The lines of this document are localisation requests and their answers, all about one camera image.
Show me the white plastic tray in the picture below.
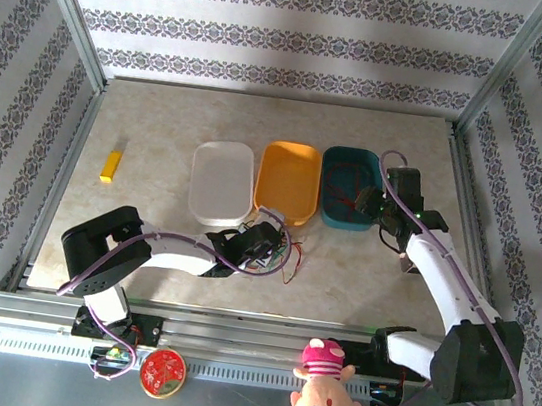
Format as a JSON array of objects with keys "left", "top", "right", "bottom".
[{"left": 183, "top": 135, "right": 263, "bottom": 232}]

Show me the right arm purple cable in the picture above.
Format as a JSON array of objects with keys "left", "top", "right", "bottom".
[{"left": 346, "top": 147, "right": 542, "bottom": 406}]

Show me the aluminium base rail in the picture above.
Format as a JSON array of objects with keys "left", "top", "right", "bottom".
[{"left": 0, "top": 275, "right": 435, "bottom": 388}]

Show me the aluminium side rail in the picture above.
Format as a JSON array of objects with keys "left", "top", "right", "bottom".
[
  {"left": 5, "top": 73, "right": 110, "bottom": 301},
  {"left": 422, "top": 121, "right": 519, "bottom": 316}
]

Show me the orange plastic tray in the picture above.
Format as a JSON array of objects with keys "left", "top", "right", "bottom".
[{"left": 249, "top": 136, "right": 326, "bottom": 230}]

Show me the thin red cable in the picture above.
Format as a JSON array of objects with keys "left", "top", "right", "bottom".
[
  {"left": 322, "top": 158, "right": 374, "bottom": 223},
  {"left": 277, "top": 238, "right": 308, "bottom": 288}
]

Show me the teal plastic tray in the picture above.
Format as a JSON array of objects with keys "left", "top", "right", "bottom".
[{"left": 311, "top": 142, "right": 395, "bottom": 236}]

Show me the small pink object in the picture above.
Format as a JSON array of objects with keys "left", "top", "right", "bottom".
[{"left": 396, "top": 249, "right": 425, "bottom": 277}]

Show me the aluminium frame post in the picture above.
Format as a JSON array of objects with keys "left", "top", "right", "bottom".
[
  {"left": 7, "top": 0, "right": 122, "bottom": 95},
  {"left": 452, "top": 0, "right": 542, "bottom": 146}
]

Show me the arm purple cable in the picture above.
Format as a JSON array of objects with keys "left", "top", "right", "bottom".
[
  {"left": 346, "top": 147, "right": 542, "bottom": 406},
  {"left": 44, "top": 192, "right": 302, "bottom": 406}
]

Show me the yellow rectangular block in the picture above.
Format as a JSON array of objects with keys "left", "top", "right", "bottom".
[{"left": 98, "top": 148, "right": 125, "bottom": 186}]

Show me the small circuit board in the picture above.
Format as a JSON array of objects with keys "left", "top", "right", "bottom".
[
  {"left": 367, "top": 382, "right": 403, "bottom": 406},
  {"left": 85, "top": 342, "right": 139, "bottom": 387}
]

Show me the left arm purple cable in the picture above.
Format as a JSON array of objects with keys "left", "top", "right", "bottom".
[{"left": 44, "top": 192, "right": 302, "bottom": 406}]

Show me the round red gold ornament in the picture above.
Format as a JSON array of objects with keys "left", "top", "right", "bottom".
[{"left": 136, "top": 344, "right": 191, "bottom": 403}]

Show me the slotted grey cable duct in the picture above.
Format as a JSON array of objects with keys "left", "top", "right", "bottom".
[{"left": 0, "top": 330, "right": 408, "bottom": 406}]

